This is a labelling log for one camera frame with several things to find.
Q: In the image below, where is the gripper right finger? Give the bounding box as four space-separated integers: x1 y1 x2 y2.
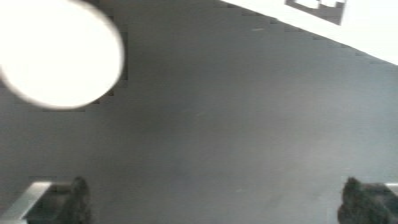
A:
337 177 398 224

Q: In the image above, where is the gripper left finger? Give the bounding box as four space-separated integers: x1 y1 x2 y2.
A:
0 177 92 224

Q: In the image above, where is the white light bulb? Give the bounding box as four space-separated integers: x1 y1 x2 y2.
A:
0 0 124 110

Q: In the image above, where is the white marker sheet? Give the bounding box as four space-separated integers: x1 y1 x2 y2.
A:
222 0 398 65

